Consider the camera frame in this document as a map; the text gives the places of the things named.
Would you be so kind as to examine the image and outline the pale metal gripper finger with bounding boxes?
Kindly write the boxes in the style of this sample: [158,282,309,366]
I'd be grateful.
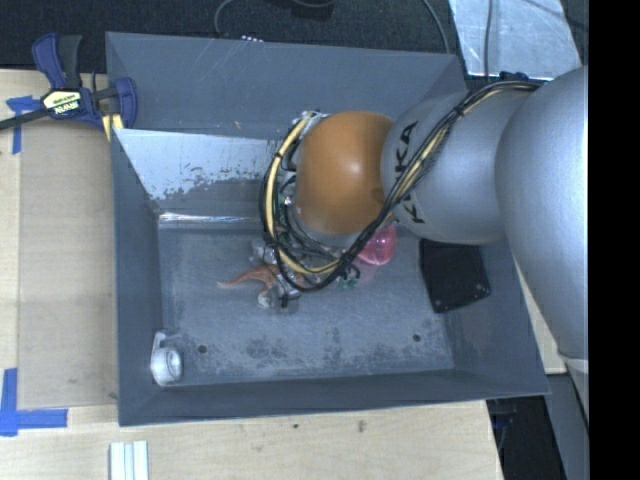
[256,286,301,315]
[249,238,281,266]

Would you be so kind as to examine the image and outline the black flat square pad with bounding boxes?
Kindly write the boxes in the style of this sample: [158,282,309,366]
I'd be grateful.
[418,239,492,315]

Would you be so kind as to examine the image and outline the grey metal bin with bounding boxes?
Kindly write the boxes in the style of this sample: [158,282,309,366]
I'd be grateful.
[103,31,552,427]

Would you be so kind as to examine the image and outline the pink clear plastic cup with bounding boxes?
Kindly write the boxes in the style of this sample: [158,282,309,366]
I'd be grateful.
[355,224,399,285]

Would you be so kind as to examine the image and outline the orange toy dinosaur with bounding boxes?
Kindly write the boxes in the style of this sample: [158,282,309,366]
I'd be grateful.
[216,262,303,292]

